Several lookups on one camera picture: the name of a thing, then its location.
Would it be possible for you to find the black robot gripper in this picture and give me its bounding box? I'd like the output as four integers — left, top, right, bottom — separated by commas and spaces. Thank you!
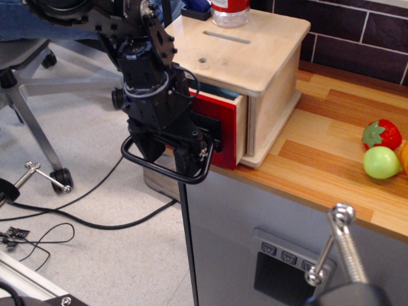
117, 41, 207, 177

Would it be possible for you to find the black metal drawer handle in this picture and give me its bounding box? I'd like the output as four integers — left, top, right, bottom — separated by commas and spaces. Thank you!
121, 111, 215, 184

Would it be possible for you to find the red front wooden drawer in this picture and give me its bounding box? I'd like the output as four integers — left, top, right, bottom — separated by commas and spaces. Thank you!
192, 91, 248, 170

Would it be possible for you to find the teal bowl in drawer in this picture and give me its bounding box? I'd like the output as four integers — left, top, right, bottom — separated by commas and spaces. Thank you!
200, 83, 240, 100

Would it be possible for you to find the wooden box housing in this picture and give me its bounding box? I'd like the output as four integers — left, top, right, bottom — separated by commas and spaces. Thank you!
166, 10, 310, 168

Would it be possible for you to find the black blue clamp on box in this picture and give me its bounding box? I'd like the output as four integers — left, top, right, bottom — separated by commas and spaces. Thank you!
181, 0, 211, 21

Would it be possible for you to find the grey cabinet with panel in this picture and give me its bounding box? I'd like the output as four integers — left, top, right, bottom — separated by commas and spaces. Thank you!
179, 159, 407, 305

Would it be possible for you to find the silver clamp screw left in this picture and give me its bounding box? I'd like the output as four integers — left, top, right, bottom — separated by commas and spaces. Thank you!
0, 161, 73, 208

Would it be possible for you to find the silver clamp screw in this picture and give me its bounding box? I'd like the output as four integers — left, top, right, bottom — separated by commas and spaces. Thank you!
304, 203, 393, 306
0, 161, 73, 208

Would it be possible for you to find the clear bottle red label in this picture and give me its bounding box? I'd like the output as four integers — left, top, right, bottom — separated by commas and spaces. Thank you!
211, 0, 250, 28

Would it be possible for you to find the grey office chair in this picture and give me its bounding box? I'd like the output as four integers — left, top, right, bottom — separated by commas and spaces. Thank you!
1, 39, 123, 193

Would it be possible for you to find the silver clamp screw right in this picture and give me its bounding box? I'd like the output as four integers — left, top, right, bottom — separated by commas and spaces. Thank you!
304, 203, 393, 306

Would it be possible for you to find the person leg in jeans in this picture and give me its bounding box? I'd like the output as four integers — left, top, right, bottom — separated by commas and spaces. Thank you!
1, 1, 98, 41

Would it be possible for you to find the green toy apple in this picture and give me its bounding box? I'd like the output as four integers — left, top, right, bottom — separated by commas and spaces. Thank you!
363, 146, 402, 179

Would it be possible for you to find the red toy strawberry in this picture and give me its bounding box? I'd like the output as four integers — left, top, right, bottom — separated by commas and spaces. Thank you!
361, 119, 402, 150

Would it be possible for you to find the orange toy fruit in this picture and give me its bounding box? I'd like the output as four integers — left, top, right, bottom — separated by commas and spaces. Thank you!
399, 140, 408, 175

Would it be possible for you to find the thick black floor cable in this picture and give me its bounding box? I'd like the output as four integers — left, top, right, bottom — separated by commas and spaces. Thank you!
0, 156, 178, 231

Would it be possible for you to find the aluminium frame rail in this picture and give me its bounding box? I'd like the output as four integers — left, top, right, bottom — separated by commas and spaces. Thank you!
1, 252, 87, 305

